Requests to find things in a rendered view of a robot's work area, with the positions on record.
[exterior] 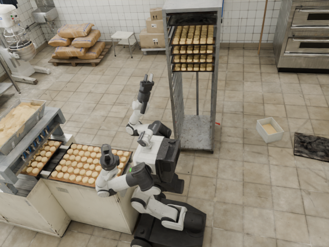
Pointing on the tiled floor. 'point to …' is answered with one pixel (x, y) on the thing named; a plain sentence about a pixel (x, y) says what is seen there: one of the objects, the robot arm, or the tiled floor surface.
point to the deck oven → (302, 37)
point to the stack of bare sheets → (311, 147)
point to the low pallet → (81, 59)
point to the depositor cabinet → (36, 203)
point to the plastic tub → (269, 130)
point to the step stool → (125, 39)
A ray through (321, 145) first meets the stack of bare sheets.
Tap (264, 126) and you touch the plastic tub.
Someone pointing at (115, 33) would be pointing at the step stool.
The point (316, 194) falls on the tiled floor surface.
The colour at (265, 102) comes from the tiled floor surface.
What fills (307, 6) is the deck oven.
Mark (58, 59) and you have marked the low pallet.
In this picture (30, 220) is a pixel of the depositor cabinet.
